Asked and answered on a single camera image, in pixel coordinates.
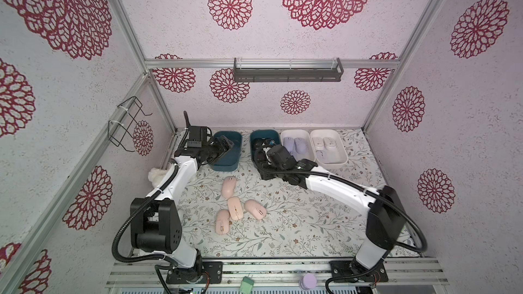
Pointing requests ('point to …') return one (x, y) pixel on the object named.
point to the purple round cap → (308, 282)
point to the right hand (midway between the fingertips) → (261, 164)
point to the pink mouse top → (228, 186)
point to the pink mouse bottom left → (223, 222)
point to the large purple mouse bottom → (301, 145)
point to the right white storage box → (338, 158)
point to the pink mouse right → (255, 209)
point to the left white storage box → (302, 133)
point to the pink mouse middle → (235, 208)
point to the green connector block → (246, 285)
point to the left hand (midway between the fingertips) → (229, 148)
